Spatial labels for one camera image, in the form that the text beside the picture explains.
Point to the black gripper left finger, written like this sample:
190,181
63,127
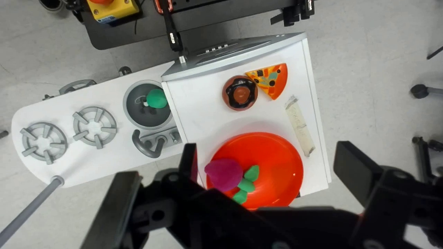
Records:
118,202

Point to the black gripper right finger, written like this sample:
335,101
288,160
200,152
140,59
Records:
358,170

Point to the purple and red toy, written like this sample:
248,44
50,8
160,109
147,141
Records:
223,174

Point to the grey toy faucet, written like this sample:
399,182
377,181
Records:
146,146

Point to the white toy stove counter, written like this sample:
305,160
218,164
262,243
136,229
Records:
70,160

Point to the grey toy stove burner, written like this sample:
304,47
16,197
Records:
95,126
43,142

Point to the orange plastic plate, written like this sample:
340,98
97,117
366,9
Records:
277,160

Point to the grey toy sink basin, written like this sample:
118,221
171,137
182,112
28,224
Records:
139,112

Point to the small green toy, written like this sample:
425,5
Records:
157,98

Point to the white toy kitchen cabinet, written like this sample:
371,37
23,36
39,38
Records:
203,119

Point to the grey toy knob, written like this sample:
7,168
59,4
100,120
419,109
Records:
125,70

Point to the beige masking tape label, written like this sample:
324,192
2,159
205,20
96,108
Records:
299,124

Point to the grey metal pole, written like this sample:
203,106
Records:
28,211

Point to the black tripod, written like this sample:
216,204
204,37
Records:
420,90

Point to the orange black bar clamp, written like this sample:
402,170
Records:
172,31
295,11

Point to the yellow red emergency stop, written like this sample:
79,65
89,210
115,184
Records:
113,8

